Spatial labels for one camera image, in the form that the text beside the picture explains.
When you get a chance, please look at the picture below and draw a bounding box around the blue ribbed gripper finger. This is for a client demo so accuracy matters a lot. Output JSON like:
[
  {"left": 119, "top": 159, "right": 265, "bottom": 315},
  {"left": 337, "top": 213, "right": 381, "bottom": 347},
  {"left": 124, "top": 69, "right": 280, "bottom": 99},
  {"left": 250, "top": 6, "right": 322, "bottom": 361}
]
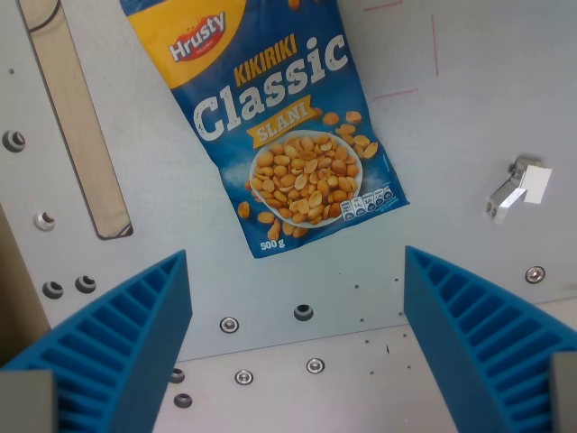
[
  {"left": 0, "top": 249, "right": 194, "bottom": 433},
  {"left": 403, "top": 245, "right": 577, "bottom": 433}
]

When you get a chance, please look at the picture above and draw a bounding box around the silver socket bolt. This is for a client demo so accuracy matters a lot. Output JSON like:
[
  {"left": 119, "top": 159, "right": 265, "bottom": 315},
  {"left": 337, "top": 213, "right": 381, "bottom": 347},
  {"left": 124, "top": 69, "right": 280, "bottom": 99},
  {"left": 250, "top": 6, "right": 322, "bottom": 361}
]
[{"left": 32, "top": 210, "right": 57, "bottom": 233}]

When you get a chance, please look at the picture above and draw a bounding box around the white paper tag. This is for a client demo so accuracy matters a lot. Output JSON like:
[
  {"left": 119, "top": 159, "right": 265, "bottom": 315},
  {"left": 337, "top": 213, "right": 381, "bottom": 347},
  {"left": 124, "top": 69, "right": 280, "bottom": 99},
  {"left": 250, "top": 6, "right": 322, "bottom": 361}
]
[{"left": 521, "top": 165, "right": 554, "bottom": 206}]

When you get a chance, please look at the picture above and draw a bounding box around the beige wooden strip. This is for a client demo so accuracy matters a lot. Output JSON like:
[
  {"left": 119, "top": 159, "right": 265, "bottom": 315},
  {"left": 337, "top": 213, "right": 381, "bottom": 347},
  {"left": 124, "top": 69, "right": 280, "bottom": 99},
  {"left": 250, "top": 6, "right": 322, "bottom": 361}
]
[{"left": 16, "top": 0, "right": 134, "bottom": 241}]

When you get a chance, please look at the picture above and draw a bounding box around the blue Hrusty peanut bag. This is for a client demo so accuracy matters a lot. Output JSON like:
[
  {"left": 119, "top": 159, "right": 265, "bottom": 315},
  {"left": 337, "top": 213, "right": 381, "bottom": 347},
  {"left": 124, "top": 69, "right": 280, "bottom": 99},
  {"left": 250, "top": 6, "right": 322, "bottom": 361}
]
[{"left": 119, "top": 0, "right": 411, "bottom": 260}]

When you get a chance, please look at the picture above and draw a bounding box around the small metal bracket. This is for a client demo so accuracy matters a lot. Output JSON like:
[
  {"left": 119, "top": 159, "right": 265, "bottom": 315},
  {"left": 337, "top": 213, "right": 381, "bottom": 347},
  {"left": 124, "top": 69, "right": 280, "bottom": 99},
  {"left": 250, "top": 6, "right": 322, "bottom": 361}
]
[{"left": 484, "top": 155, "right": 543, "bottom": 226}]

